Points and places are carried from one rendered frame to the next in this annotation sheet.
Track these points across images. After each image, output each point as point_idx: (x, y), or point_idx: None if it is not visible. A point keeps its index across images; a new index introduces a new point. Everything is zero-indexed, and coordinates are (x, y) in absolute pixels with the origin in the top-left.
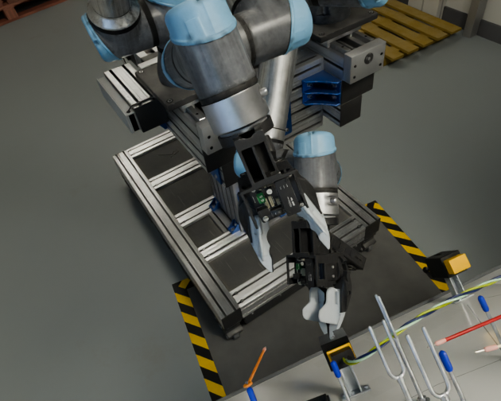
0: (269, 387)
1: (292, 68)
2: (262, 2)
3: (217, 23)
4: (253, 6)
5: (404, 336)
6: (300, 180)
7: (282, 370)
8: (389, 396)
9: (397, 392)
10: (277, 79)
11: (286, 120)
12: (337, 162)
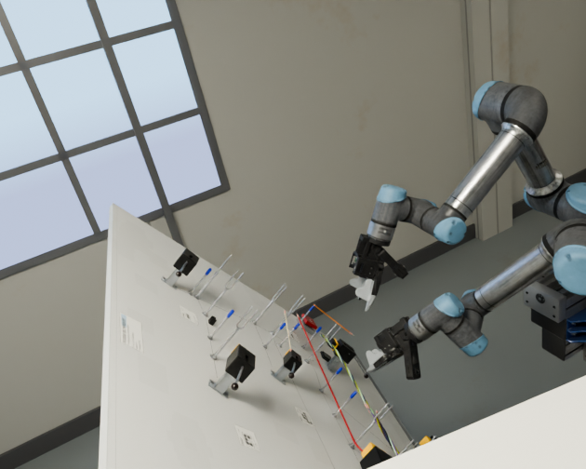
0: (361, 374)
1: (518, 277)
2: (439, 210)
3: (381, 196)
4: (438, 209)
5: (379, 421)
6: (376, 274)
7: (378, 388)
8: (317, 365)
9: (319, 368)
10: (504, 274)
11: (494, 300)
12: (452, 327)
